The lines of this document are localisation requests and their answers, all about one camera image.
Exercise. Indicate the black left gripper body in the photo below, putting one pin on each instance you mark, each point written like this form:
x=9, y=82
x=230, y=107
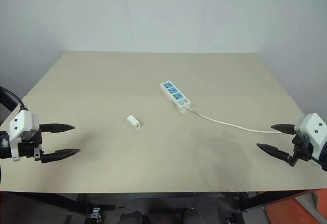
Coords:
x=28, y=148

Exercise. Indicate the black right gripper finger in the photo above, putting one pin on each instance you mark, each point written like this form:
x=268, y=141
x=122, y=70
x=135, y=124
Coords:
x=274, y=153
x=284, y=128

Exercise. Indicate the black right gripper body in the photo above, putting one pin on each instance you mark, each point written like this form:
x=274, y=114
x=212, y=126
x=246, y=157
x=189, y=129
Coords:
x=302, y=148

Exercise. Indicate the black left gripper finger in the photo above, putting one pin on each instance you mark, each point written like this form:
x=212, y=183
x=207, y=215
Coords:
x=57, y=128
x=61, y=155

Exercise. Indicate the white plug adapter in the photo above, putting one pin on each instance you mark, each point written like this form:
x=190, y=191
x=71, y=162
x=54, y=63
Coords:
x=134, y=122

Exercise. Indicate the white power strip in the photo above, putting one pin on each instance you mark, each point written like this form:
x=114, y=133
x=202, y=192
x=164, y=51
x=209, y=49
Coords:
x=175, y=95

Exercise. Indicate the orange floor mat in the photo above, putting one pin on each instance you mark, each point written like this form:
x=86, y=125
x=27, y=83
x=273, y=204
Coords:
x=299, y=208

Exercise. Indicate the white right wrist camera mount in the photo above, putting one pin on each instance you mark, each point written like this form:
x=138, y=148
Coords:
x=314, y=129

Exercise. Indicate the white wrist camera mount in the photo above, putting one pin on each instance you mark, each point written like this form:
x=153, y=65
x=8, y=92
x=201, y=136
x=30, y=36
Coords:
x=23, y=123
x=314, y=129

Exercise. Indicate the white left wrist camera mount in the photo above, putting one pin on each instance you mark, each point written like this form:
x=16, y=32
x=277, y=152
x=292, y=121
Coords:
x=23, y=123

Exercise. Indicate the grey metal frame bracket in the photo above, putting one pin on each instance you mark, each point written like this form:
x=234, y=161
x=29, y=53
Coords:
x=95, y=213

